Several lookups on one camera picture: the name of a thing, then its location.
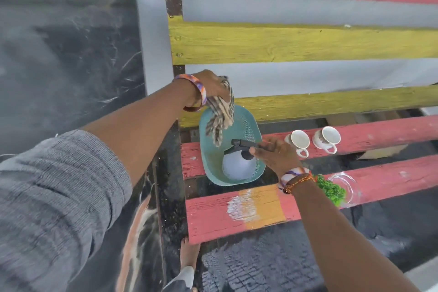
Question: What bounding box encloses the person's left hand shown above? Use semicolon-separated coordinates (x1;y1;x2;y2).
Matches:
194;69;235;108

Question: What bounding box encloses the person's right hand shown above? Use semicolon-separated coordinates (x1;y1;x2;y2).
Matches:
249;136;304;180

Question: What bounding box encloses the white spray bottle black nozzle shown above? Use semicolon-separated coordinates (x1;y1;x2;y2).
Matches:
222;138;271;181

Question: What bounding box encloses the striped beige cloth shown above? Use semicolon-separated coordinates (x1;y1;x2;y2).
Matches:
205;76;235;148

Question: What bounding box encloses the person's right forearm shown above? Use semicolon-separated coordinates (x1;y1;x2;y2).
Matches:
287;179;422;292

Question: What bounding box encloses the person's left forearm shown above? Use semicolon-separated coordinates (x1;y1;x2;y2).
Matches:
79;78;201;187

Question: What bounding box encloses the orange purple bangle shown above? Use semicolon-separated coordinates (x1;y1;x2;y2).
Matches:
173;74;208;107

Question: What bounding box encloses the white purple bangle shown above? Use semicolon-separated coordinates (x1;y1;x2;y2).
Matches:
278;167;311;190

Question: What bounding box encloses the teal plastic basket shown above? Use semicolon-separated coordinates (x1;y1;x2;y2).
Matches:
199;104;267;187

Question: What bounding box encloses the white cup with plain rim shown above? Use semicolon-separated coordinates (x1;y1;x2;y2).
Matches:
284;130;311;159

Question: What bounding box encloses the white cup with patterned side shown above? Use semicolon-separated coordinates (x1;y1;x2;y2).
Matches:
312;126;342;155

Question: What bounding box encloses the green leafy plant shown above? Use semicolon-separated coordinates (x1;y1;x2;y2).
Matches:
315;174;347;207

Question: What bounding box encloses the painted wooden slat bench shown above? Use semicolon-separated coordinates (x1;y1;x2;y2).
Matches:
160;0;438;245

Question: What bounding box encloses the clear glass jar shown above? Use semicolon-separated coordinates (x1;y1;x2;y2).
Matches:
316;171;362;209

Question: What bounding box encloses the person's foot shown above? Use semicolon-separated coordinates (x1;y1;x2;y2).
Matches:
179;238;201;272

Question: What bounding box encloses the tan cardboard piece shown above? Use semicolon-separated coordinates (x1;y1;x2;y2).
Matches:
357;145;409;160

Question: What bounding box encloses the grey trouser leg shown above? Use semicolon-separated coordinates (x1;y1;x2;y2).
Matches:
164;266;198;292

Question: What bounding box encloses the grey knit sleeve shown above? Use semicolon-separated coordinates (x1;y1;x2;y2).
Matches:
0;130;133;292

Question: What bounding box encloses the orange beaded bracelet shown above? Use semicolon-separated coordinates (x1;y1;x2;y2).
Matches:
283;174;316;195

